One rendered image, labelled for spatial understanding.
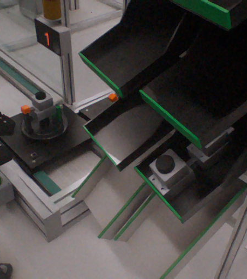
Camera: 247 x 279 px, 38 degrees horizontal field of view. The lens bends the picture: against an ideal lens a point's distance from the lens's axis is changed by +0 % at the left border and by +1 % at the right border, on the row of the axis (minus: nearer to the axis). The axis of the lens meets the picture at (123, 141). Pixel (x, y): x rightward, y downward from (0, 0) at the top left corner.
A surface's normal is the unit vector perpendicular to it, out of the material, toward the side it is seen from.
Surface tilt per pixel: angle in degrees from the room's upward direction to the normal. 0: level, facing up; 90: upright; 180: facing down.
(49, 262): 0
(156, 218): 45
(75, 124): 0
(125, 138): 25
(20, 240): 0
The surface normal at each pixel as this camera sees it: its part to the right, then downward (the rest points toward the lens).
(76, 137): 0.04, -0.75
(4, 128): 0.69, 0.48
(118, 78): -0.33, -0.55
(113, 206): -0.57, -0.30
